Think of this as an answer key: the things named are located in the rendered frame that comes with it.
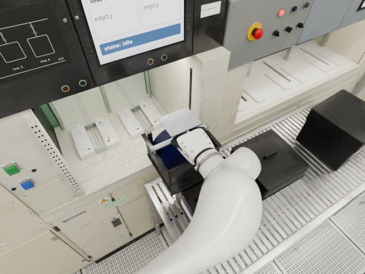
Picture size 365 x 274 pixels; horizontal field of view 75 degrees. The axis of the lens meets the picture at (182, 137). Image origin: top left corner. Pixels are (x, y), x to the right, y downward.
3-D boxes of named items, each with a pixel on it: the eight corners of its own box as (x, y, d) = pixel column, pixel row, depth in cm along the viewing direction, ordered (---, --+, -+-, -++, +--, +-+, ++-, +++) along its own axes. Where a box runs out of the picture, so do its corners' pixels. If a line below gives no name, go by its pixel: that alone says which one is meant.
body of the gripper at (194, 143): (192, 172, 76) (175, 148, 82) (218, 159, 79) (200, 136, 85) (193, 159, 70) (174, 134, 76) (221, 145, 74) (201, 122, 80)
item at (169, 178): (168, 203, 96) (162, 156, 72) (146, 167, 108) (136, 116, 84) (217, 176, 104) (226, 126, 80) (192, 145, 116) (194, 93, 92)
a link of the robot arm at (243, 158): (259, 132, 44) (241, 143, 74) (192, 185, 45) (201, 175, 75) (293, 170, 43) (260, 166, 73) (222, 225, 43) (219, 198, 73)
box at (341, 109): (336, 173, 128) (363, 143, 109) (293, 138, 143) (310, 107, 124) (365, 149, 138) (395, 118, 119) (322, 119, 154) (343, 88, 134)
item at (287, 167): (262, 201, 118) (269, 188, 108) (226, 158, 134) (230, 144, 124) (304, 176, 127) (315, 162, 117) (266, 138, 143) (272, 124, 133)
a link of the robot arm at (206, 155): (196, 177, 75) (192, 170, 77) (219, 165, 78) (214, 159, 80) (198, 162, 69) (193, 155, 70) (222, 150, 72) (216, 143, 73)
